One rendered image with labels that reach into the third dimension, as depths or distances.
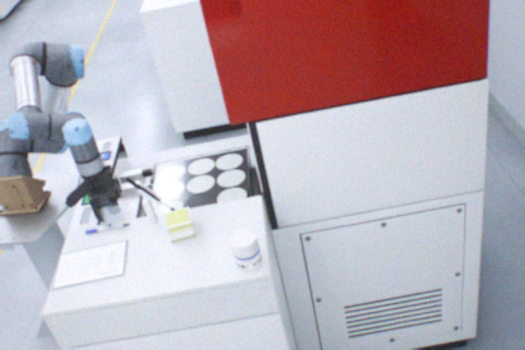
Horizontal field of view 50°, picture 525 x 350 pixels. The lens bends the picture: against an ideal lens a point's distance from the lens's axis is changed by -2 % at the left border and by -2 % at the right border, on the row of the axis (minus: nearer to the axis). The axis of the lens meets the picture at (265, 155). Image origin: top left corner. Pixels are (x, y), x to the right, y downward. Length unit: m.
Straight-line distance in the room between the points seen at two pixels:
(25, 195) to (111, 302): 0.83
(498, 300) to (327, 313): 0.87
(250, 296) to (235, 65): 0.61
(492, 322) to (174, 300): 1.50
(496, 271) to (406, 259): 0.86
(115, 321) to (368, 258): 0.87
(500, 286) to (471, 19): 1.47
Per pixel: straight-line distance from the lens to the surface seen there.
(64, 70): 2.05
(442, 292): 2.22
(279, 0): 1.50
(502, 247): 2.96
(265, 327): 1.66
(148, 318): 1.63
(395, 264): 2.06
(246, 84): 1.58
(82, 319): 1.66
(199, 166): 2.10
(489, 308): 2.70
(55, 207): 2.32
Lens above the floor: 2.03
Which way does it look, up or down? 33 degrees down
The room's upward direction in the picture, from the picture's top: 12 degrees counter-clockwise
